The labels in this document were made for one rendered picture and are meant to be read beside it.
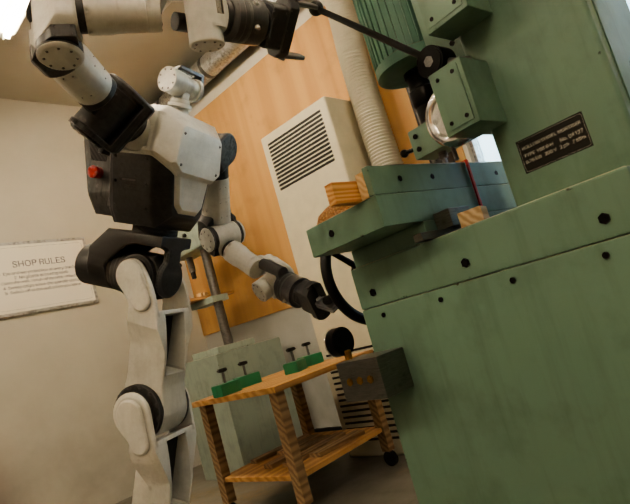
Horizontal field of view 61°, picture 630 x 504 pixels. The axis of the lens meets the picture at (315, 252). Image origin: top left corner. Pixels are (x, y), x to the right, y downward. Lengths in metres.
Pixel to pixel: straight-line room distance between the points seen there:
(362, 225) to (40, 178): 3.25
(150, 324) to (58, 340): 2.37
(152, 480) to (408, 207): 0.94
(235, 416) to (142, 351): 1.74
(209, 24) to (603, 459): 0.97
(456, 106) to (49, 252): 3.21
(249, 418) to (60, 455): 1.17
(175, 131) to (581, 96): 0.88
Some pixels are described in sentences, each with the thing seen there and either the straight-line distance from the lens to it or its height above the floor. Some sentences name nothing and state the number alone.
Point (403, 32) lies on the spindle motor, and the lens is 1.26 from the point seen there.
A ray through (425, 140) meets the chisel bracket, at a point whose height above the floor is 1.03.
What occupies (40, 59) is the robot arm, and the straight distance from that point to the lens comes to 1.10.
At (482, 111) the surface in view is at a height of 0.98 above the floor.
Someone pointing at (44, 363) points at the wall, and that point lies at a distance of 3.72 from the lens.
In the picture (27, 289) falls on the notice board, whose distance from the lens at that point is 3.76.
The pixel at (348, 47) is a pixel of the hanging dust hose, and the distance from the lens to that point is 2.93.
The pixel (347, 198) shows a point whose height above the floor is 0.91.
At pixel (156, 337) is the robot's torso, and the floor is 0.79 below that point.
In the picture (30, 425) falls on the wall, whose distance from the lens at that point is 3.67.
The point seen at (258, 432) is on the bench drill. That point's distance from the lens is 3.25.
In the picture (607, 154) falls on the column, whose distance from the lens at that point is 0.97.
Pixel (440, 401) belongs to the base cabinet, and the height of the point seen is 0.51.
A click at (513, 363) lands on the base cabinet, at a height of 0.56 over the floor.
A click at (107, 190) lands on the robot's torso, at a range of 1.49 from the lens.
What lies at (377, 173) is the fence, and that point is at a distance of 0.99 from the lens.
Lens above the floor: 0.71
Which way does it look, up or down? 7 degrees up
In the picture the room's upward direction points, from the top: 16 degrees counter-clockwise
